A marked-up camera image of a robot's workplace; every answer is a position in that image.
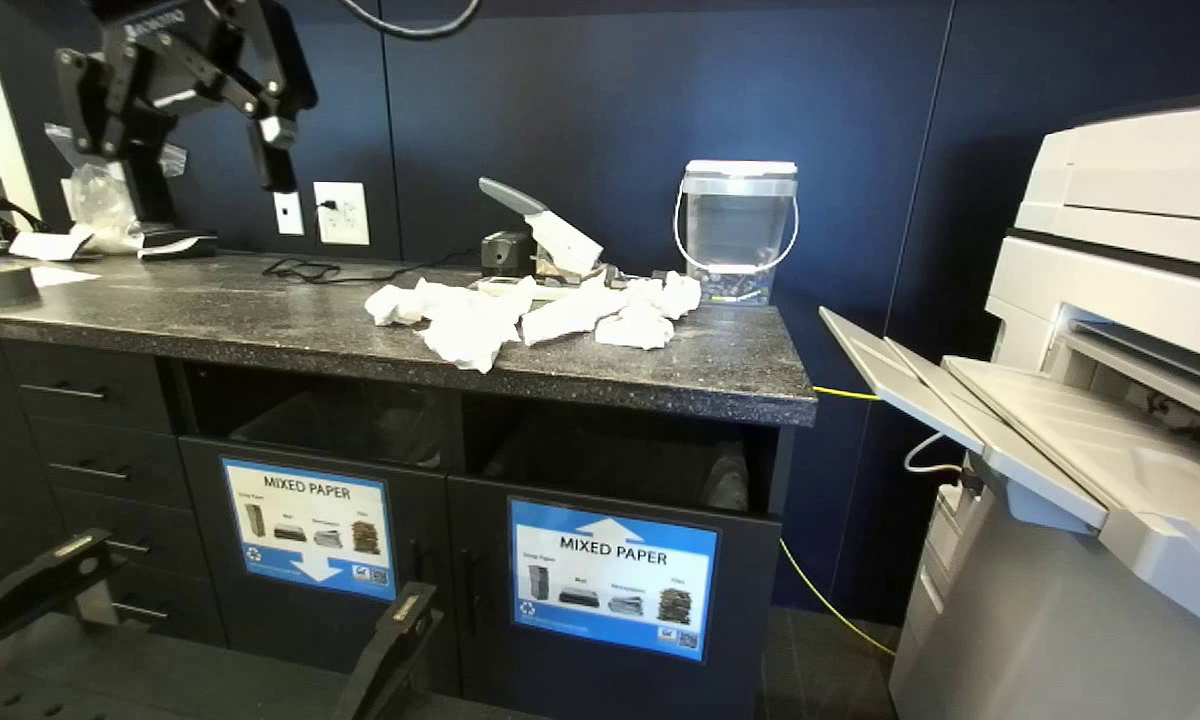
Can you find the bin panel with down-arrow sign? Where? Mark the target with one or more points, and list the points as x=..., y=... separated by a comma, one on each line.
x=200, y=560

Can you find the large white office printer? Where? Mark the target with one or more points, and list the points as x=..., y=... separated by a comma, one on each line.
x=1105, y=627

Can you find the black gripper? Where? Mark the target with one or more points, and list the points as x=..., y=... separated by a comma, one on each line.
x=163, y=35

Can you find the mixed paper sign arrow down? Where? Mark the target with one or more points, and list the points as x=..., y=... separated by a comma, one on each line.
x=307, y=502

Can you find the small crumpled white sheet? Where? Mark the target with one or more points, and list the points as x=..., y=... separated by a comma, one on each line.
x=52, y=245

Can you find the mixed paper sign arrow up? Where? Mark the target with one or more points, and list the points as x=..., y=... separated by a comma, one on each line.
x=613, y=560

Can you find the dark cabinet drawer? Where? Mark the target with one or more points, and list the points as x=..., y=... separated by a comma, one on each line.
x=105, y=450
x=86, y=375
x=133, y=520
x=163, y=591

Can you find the stapler with grey lever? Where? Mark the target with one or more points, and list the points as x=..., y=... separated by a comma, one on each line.
x=564, y=240

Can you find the small black box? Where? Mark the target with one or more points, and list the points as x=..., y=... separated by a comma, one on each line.
x=507, y=249

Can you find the paper with printed text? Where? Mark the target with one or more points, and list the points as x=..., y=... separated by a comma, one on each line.
x=635, y=330

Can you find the grey printer side tray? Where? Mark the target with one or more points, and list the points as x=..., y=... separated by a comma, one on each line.
x=944, y=386

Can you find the long white paper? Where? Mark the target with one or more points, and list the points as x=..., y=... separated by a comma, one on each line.
x=472, y=332

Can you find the plain white paper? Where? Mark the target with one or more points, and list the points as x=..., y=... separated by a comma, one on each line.
x=664, y=293

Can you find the small white wall plate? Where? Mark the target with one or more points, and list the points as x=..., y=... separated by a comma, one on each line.
x=290, y=215

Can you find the grey plastic bin liner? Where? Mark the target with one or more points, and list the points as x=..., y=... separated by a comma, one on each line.
x=345, y=424

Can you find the large white wall outlet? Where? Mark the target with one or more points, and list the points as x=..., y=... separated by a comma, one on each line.
x=343, y=215

